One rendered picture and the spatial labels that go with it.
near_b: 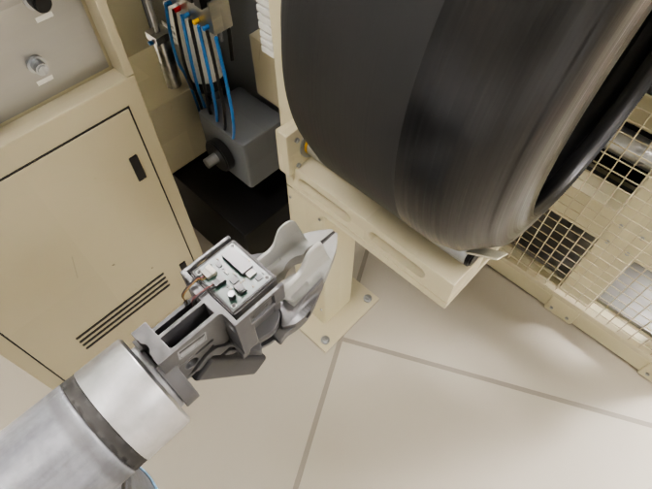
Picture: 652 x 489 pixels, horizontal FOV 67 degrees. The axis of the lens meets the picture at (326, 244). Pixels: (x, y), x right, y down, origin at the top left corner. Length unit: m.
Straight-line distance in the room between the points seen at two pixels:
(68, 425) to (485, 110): 0.38
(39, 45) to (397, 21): 0.74
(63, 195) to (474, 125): 0.90
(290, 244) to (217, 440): 1.15
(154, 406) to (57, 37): 0.78
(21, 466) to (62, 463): 0.02
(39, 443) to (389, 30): 0.40
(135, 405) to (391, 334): 1.33
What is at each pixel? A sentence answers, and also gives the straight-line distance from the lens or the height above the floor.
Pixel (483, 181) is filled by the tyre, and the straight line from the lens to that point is 0.45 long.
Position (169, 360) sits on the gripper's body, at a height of 1.16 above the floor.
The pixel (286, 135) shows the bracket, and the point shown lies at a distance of 0.83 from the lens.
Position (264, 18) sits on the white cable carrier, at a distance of 0.95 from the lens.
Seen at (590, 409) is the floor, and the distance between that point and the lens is 1.76.
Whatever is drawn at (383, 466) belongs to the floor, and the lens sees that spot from 1.55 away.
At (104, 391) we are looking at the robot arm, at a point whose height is 1.16.
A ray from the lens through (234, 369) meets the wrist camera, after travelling 0.49.
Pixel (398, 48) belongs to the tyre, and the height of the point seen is 1.28.
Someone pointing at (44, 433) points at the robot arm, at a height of 1.16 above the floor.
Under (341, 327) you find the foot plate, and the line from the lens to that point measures 1.65.
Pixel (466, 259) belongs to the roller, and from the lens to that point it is 0.75.
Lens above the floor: 1.52
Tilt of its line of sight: 56 degrees down
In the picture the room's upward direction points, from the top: straight up
